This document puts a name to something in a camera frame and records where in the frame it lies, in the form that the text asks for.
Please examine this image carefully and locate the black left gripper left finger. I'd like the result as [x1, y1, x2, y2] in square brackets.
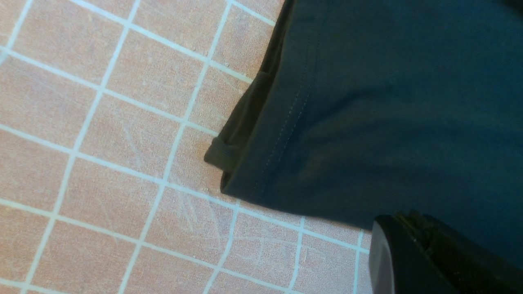
[369, 215, 454, 294]

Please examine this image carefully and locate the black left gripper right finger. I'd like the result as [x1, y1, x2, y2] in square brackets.
[394, 211, 523, 294]

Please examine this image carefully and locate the dark gray long-sleeve shirt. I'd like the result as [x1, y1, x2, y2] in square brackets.
[204, 0, 523, 268]

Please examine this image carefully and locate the pink checkered tablecloth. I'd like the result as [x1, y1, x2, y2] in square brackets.
[1, 0, 371, 294]

